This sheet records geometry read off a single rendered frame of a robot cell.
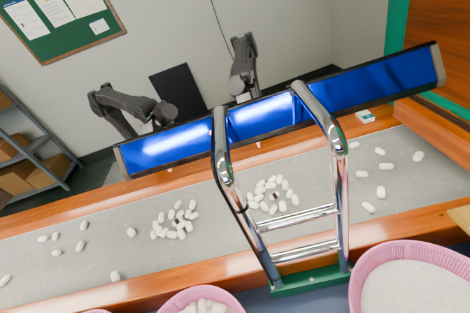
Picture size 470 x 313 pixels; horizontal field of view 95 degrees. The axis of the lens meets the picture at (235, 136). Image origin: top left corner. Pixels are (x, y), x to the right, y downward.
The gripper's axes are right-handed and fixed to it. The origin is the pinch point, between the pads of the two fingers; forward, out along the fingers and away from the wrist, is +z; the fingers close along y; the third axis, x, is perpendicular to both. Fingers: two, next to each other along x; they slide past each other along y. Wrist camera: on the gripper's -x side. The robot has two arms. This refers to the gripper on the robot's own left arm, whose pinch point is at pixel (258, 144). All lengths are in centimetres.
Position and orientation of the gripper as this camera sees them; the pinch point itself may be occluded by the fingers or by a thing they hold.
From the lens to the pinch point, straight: 70.9
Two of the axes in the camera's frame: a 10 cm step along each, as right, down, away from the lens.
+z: 2.6, 9.4, -2.5
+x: 1.8, 2.0, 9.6
